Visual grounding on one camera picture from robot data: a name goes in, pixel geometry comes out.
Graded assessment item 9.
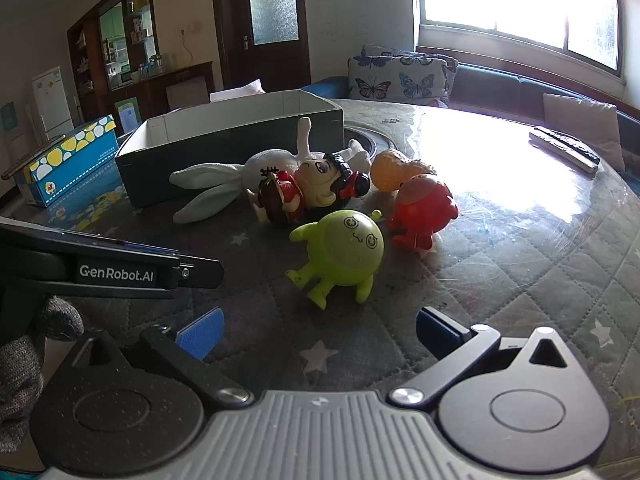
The dark wooden cabinet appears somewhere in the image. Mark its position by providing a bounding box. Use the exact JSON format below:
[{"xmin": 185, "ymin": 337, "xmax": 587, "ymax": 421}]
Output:
[{"xmin": 67, "ymin": 0, "xmax": 216, "ymax": 126}]

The white rabbit plush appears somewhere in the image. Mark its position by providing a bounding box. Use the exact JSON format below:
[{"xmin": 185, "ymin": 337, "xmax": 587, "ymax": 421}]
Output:
[{"xmin": 169, "ymin": 116, "xmax": 373, "ymax": 225}]

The white pillow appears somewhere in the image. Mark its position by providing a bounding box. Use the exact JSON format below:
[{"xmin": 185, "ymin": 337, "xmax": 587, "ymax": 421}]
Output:
[{"xmin": 542, "ymin": 93, "xmax": 626, "ymax": 172}]

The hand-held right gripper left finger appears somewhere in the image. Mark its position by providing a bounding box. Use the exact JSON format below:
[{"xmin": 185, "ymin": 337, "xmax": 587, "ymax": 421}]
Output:
[{"xmin": 75, "ymin": 306, "xmax": 254, "ymax": 411}]

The white refrigerator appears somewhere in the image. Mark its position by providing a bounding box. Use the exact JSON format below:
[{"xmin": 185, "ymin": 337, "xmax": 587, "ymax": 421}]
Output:
[{"xmin": 31, "ymin": 65, "xmax": 75, "ymax": 139}]

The wooden door with glass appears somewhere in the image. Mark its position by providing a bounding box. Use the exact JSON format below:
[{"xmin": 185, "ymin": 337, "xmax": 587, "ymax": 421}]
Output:
[{"xmin": 209, "ymin": 0, "xmax": 312, "ymax": 94}]

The blue sofa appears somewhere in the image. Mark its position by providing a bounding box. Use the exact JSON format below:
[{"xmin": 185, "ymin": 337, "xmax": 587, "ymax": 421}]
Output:
[{"xmin": 300, "ymin": 61, "xmax": 640, "ymax": 196}]

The red round toy figure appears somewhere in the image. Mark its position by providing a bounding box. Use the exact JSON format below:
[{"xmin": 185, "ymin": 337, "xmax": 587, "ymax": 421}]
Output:
[{"xmin": 387, "ymin": 174, "xmax": 459, "ymax": 252}]

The round dark disc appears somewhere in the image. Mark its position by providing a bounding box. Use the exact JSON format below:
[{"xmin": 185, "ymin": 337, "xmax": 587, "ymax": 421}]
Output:
[{"xmin": 343, "ymin": 126, "xmax": 387, "ymax": 160}]

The blue dotted tissue box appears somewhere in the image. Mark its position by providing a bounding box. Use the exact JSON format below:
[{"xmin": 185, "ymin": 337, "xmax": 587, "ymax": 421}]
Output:
[{"xmin": 14, "ymin": 115, "xmax": 119, "ymax": 208}]

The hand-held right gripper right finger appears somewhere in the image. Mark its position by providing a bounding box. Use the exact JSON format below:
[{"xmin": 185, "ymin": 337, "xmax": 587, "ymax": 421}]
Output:
[{"xmin": 389, "ymin": 306, "xmax": 583, "ymax": 408}]

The butterfly print pillow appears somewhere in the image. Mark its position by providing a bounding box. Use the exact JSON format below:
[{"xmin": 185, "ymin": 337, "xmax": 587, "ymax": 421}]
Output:
[{"xmin": 348, "ymin": 44, "xmax": 459, "ymax": 107}]

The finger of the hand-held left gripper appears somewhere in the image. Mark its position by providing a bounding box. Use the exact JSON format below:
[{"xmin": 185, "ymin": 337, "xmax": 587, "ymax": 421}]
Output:
[
  {"xmin": 176, "ymin": 255, "xmax": 225, "ymax": 290},
  {"xmin": 122, "ymin": 241, "xmax": 180, "ymax": 257}
]

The remote control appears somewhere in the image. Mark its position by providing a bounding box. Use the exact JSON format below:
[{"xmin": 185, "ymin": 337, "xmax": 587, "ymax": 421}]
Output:
[{"xmin": 529, "ymin": 126, "xmax": 600, "ymax": 177}]

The green round toy figure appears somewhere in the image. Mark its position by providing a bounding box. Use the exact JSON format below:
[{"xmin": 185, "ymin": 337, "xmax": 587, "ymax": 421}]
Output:
[{"xmin": 286, "ymin": 210, "xmax": 386, "ymax": 310}]

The blue sign on cabinet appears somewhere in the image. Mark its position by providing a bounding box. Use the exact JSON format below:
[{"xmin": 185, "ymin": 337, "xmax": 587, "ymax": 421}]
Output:
[{"xmin": 114, "ymin": 99, "xmax": 140, "ymax": 134}]

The person's left hand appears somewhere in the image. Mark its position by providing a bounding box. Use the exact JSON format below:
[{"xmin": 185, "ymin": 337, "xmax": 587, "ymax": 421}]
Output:
[{"xmin": 0, "ymin": 295, "xmax": 84, "ymax": 453}]

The window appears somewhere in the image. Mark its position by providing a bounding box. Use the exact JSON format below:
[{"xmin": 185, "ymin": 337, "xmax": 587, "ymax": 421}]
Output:
[{"xmin": 414, "ymin": 0, "xmax": 632, "ymax": 80}]

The white tissue pack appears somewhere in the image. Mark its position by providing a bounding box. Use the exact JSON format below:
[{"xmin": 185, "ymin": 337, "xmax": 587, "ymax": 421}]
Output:
[{"xmin": 210, "ymin": 79, "xmax": 266, "ymax": 104}]

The cardboard box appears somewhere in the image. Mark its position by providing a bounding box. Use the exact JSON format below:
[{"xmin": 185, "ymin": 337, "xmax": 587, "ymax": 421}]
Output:
[{"xmin": 115, "ymin": 89, "xmax": 346, "ymax": 209}]

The orange peanut toy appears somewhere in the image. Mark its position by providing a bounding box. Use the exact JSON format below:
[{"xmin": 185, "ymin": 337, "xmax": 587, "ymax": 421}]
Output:
[{"xmin": 371, "ymin": 149, "xmax": 437, "ymax": 192}]

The black-haired doll figure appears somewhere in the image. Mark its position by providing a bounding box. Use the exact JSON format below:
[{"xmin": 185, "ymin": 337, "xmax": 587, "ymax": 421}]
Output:
[{"xmin": 247, "ymin": 152, "xmax": 372, "ymax": 225}]

